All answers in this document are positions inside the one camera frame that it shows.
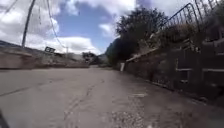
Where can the distant trees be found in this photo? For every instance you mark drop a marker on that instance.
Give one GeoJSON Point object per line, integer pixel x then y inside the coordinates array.
{"type": "Point", "coordinates": [89, 57]}

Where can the dark leafy tree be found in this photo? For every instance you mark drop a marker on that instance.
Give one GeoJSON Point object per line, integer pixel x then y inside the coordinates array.
{"type": "Point", "coordinates": [136, 31]}

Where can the thin distant pole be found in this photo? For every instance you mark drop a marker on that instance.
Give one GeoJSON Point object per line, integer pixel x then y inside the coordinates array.
{"type": "Point", "coordinates": [66, 50]}

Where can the sign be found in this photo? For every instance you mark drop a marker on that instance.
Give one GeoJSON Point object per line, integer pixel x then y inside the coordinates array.
{"type": "Point", "coordinates": [49, 49]}

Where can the dry grass slope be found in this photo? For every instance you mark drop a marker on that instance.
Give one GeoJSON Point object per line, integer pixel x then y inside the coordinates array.
{"type": "Point", "coordinates": [173, 36]}

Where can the grey concrete road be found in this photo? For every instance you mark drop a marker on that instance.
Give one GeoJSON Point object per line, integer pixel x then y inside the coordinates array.
{"type": "Point", "coordinates": [50, 96]}

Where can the metal railing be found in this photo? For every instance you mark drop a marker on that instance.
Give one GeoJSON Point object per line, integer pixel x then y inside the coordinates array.
{"type": "Point", "coordinates": [186, 16]}

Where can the utility pole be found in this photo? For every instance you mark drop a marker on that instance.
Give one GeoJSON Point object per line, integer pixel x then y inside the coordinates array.
{"type": "Point", "coordinates": [27, 23]}

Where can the dark block retaining wall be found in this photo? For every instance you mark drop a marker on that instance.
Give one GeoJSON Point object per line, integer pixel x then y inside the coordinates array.
{"type": "Point", "coordinates": [186, 68]}

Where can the grey concrete wall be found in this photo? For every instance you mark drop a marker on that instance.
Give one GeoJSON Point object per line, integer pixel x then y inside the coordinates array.
{"type": "Point", "coordinates": [23, 58]}

